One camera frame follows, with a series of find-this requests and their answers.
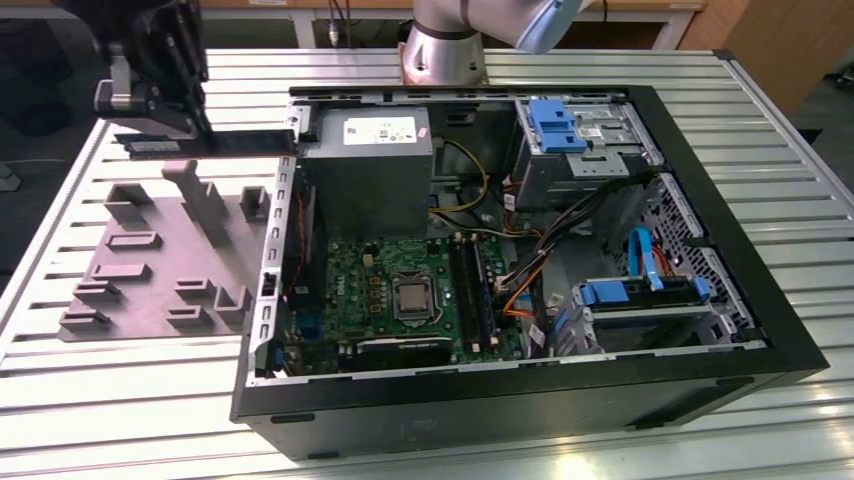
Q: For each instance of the grey parts rack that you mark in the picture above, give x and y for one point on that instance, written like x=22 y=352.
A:
x=166 y=250

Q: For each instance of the metal drive cage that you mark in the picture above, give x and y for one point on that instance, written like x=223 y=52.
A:
x=600 y=167

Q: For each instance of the metal locking lever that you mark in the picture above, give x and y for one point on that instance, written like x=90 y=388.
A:
x=437 y=312

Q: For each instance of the black graphics card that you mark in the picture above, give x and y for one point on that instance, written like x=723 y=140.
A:
x=400 y=346

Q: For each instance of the green motherboard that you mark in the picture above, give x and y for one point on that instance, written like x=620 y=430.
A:
x=347 y=260

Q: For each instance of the brown wooden cabinet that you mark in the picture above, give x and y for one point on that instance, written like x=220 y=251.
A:
x=787 y=40

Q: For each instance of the metal disk bay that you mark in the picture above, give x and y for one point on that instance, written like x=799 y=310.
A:
x=660 y=312

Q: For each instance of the silver CPU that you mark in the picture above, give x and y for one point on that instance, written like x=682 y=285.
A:
x=413 y=299

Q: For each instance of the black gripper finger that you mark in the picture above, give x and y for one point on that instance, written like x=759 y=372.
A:
x=189 y=100

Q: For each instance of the grey power supply unit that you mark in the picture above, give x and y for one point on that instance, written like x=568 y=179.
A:
x=367 y=185

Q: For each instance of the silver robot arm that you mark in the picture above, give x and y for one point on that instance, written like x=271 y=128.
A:
x=440 y=55

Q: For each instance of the RAM slot white clips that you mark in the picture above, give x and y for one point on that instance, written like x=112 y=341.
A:
x=465 y=290

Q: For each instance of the hard disk in blue carrier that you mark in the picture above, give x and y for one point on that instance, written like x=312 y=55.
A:
x=603 y=292

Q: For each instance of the wooden desk white frame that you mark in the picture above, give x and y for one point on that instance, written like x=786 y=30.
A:
x=670 y=30

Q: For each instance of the blue RAM stick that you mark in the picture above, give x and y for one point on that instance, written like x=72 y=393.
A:
x=253 y=142

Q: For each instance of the RAM slot black clips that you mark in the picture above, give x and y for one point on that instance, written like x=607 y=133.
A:
x=457 y=290

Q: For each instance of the black PC case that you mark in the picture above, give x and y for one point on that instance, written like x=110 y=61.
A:
x=467 y=415

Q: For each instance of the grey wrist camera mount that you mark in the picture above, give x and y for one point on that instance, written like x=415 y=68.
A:
x=122 y=100

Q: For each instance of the blue drive bay latch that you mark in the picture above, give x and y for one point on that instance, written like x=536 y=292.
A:
x=556 y=142

